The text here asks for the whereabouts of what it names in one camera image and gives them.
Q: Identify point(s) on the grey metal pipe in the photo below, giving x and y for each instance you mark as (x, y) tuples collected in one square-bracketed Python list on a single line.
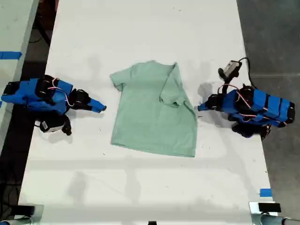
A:
[(14, 221), (281, 220)]

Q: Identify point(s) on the pale green T-shirt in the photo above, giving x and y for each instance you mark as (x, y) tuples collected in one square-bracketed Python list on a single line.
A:
[(152, 112)]

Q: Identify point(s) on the small black box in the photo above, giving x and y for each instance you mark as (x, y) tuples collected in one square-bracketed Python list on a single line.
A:
[(269, 207), (25, 209)]

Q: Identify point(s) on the short blue tape piece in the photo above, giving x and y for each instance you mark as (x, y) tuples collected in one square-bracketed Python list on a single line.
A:
[(265, 192)]

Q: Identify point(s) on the tiny black block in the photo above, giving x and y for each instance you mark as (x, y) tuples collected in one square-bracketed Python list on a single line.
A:
[(152, 222)]

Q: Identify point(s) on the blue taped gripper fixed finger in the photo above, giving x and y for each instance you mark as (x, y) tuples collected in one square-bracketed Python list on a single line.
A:
[(97, 103), (204, 104)]

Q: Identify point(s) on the short black camera stalk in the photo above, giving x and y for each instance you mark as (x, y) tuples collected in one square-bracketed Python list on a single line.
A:
[(66, 118), (227, 85)]

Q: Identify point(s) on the long blue tape strip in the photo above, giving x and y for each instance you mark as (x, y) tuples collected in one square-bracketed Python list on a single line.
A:
[(10, 55)]

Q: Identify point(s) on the black camera box white label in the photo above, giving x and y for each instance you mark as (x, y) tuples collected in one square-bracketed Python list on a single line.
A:
[(230, 68), (50, 127)]

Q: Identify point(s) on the metal table clamp plate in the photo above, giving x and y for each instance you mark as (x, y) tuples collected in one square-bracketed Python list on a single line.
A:
[(38, 214), (253, 212)]

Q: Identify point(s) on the grey side table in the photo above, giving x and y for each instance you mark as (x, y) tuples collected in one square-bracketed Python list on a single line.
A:
[(14, 25)]

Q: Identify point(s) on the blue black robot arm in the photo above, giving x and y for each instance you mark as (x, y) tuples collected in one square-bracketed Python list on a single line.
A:
[(28, 93), (260, 106)]

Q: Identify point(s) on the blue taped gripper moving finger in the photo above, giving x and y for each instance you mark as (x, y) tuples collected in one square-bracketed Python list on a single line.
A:
[(95, 109), (204, 108)]

